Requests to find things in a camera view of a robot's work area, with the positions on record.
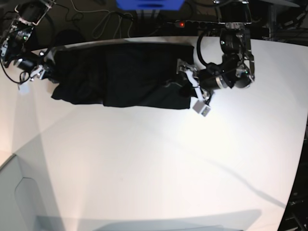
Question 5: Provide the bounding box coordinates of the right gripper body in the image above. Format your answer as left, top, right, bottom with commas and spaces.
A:
14, 58, 54, 82

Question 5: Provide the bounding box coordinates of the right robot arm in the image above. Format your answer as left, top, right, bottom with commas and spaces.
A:
0, 0, 56, 86

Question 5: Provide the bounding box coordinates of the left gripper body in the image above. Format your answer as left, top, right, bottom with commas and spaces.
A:
176, 59, 224, 103

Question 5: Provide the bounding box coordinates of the white cable on floor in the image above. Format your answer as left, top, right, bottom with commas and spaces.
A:
92, 9, 134, 39

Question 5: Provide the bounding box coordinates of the black T-shirt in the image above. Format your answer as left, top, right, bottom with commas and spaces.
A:
51, 43, 194, 110

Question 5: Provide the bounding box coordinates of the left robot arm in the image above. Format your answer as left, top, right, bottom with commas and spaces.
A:
175, 0, 255, 104

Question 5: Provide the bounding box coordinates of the black power strip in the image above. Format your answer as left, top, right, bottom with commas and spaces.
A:
168, 20, 219, 30

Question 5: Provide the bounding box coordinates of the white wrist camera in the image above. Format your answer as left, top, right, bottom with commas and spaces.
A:
18, 83, 30, 95
192, 101, 211, 117

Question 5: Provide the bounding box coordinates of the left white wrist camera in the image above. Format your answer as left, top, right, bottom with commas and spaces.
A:
192, 101, 211, 117

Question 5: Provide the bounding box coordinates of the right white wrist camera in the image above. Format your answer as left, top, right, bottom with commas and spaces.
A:
18, 83, 30, 95

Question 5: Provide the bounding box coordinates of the blue plastic box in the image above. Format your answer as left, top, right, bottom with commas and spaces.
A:
116, 0, 185, 11

